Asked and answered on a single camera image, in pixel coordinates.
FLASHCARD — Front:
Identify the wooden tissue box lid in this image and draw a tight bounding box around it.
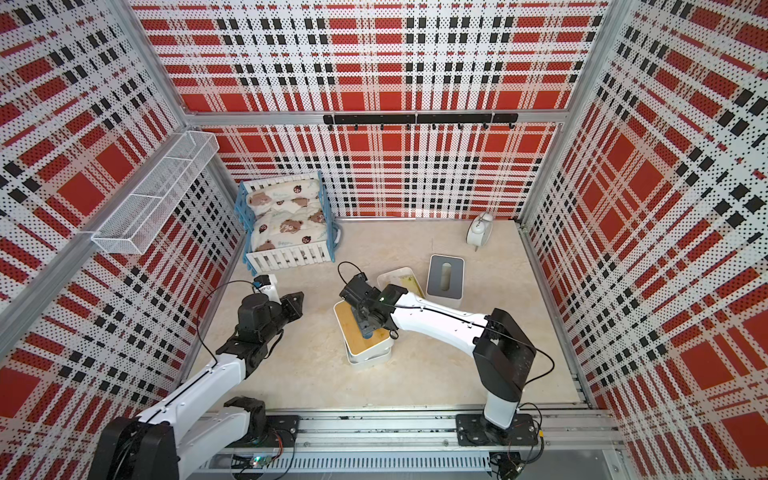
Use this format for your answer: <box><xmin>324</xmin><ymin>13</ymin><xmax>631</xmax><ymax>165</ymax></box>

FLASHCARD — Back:
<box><xmin>334</xmin><ymin>301</ymin><xmax>394</xmax><ymax>355</ymax></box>

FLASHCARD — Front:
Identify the yellow tissue paper pack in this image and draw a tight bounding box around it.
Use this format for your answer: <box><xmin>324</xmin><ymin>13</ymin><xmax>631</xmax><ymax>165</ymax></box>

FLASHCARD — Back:
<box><xmin>399</xmin><ymin>275</ymin><xmax>423</xmax><ymax>297</ymax></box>

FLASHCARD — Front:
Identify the white tissue box base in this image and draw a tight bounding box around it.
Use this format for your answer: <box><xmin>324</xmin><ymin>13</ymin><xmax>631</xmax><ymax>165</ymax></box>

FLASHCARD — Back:
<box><xmin>346</xmin><ymin>347</ymin><xmax>392</xmax><ymax>371</ymax></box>
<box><xmin>377</xmin><ymin>267</ymin><xmax>424</xmax><ymax>298</ymax></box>

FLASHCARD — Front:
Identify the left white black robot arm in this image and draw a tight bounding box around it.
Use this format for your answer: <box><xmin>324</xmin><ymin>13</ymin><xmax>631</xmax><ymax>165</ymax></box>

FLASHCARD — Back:
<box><xmin>88</xmin><ymin>292</ymin><xmax>304</xmax><ymax>479</ymax></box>

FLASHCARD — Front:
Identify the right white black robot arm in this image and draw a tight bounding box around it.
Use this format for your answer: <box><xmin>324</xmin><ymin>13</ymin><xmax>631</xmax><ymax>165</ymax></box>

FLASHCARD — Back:
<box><xmin>340</xmin><ymin>273</ymin><xmax>538</xmax><ymax>445</ymax></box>

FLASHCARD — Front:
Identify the bear print pillow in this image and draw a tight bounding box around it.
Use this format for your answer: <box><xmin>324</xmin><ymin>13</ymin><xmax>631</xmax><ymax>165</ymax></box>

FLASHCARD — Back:
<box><xmin>246</xmin><ymin>179</ymin><xmax>328</xmax><ymax>252</ymax></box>

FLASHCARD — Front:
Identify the white soap dispenser bottle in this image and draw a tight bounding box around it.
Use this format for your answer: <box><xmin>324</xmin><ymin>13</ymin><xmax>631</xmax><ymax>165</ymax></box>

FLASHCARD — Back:
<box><xmin>466</xmin><ymin>211</ymin><xmax>494</xmax><ymax>250</ymax></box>

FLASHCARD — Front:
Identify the green circuit board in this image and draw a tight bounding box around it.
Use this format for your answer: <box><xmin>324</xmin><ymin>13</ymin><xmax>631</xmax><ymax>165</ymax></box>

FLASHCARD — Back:
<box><xmin>230</xmin><ymin>455</ymin><xmax>280</xmax><ymax>471</ymax></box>

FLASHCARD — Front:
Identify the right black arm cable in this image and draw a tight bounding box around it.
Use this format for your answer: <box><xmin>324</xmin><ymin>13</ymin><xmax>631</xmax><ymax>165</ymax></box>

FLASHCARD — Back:
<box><xmin>335</xmin><ymin>260</ymin><xmax>556</xmax><ymax>433</ymax></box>

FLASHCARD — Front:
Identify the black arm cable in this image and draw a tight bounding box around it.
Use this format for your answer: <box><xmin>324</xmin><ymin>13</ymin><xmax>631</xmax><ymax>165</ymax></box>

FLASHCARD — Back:
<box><xmin>194</xmin><ymin>279</ymin><xmax>259</xmax><ymax>367</ymax></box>
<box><xmin>335</xmin><ymin>260</ymin><xmax>556</xmax><ymax>433</ymax></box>

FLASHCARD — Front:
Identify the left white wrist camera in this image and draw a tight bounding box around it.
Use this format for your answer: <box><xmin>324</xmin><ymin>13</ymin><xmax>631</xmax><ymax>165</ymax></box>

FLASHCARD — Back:
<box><xmin>253</xmin><ymin>274</ymin><xmax>280</xmax><ymax>303</ymax></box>

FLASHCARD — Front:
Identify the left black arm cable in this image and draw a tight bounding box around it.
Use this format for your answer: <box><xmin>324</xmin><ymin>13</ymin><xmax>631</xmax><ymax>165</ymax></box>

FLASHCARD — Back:
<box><xmin>194</xmin><ymin>279</ymin><xmax>259</xmax><ymax>367</ymax></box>

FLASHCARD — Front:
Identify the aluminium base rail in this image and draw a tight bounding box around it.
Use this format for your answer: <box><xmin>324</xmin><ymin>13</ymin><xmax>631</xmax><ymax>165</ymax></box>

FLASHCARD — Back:
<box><xmin>128</xmin><ymin>409</ymin><xmax>625</xmax><ymax>478</ymax></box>

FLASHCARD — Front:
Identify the white wire mesh shelf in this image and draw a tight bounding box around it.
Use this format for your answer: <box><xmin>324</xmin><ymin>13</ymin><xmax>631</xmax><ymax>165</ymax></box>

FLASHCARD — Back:
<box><xmin>91</xmin><ymin>130</ymin><xmax>219</xmax><ymax>255</ymax></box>

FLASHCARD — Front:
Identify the black wall hook rail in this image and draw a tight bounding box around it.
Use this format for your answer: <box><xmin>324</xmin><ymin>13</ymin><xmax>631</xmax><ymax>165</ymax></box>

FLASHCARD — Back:
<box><xmin>323</xmin><ymin>112</ymin><xmax>520</xmax><ymax>128</ymax></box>

